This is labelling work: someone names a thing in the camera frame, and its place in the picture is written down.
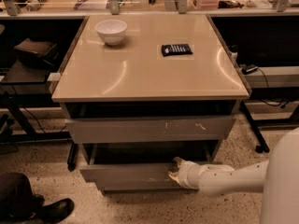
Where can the coiled spring tool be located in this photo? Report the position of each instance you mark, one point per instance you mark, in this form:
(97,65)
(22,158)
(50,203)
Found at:
(35,5)

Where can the dark box on shelf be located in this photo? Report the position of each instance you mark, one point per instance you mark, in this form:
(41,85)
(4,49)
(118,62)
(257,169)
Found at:
(37,54)

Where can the black power adapter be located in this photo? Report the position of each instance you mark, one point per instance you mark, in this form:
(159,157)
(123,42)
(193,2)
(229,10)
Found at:
(248,68)

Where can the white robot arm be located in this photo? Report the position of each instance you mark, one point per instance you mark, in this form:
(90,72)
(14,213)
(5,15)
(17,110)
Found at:
(277,179)

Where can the black table leg left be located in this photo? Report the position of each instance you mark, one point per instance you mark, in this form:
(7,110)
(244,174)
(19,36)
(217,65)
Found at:
(71,160)

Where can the black table leg right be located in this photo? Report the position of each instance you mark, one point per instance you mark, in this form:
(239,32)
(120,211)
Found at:
(262,146)

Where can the dark blue snack packet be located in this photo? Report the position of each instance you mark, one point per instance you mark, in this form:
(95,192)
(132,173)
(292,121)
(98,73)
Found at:
(175,49)

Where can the white ceramic bowl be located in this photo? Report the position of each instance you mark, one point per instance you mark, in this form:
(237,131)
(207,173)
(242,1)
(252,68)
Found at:
(112,32)

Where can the person leg dark trousers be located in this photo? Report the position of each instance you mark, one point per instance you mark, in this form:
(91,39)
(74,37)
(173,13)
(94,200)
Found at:
(17,201)

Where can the black table leg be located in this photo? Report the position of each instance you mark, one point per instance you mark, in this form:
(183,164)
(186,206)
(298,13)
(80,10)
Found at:
(71,160)
(262,146)

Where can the grey drawer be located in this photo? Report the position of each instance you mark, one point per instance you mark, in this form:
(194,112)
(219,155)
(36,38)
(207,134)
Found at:
(129,167)
(86,131)

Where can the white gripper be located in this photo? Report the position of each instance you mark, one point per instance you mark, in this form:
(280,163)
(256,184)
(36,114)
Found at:
(186,173)

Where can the grey drawer cabinet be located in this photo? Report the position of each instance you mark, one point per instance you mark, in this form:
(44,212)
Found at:
(134,80)

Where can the black shoe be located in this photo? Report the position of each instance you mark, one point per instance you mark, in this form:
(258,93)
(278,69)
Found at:
(47,214)

